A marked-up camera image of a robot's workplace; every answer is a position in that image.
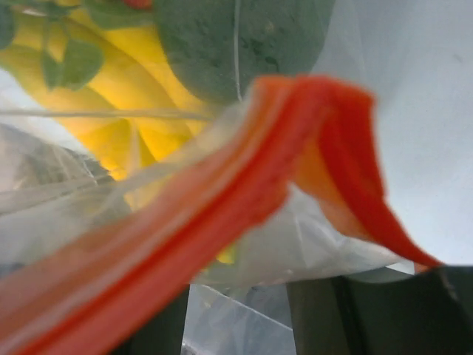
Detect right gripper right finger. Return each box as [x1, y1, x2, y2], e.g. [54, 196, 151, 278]
[286, 266, 472, 354]

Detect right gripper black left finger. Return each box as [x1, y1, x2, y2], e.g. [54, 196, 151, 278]
[121, 288, 189, 355]

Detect clear zip top bag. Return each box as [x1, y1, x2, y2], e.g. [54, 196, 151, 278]
[1, 1, 439, 354]

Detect yellow fake bananas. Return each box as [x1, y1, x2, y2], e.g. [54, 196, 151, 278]
[1, 12, 222, 274]

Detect green fake pepper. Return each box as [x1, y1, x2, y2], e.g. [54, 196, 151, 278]
[153, 0, 334, 104]

